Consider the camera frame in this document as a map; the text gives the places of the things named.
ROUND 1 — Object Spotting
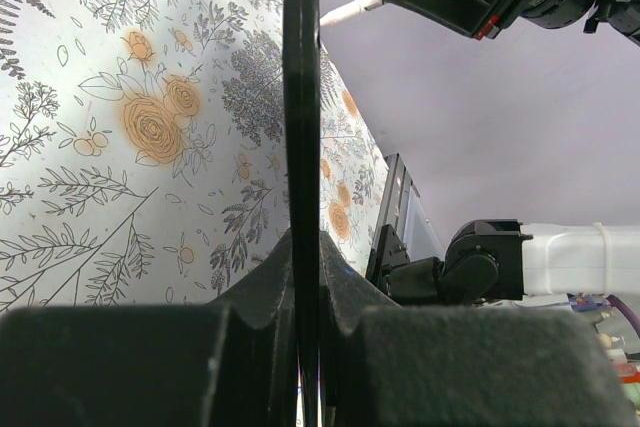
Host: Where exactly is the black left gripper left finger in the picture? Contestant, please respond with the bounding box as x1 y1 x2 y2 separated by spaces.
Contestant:
1 234 298 426

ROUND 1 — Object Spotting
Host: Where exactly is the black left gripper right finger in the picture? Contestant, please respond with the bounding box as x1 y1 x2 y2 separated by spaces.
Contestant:
319 234 638 426

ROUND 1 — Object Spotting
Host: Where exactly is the white marker pen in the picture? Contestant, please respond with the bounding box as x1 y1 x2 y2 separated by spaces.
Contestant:
320 0 384 28

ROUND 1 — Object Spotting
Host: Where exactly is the black framed whiteboard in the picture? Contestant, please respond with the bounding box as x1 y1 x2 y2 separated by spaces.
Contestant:
282 0 320 426

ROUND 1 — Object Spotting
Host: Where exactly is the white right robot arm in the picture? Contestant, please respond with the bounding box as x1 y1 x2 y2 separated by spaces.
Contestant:
371 0 639 305

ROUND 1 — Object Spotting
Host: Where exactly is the floral patterned table mat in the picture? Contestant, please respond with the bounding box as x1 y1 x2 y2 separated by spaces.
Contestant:
0 0 391 313

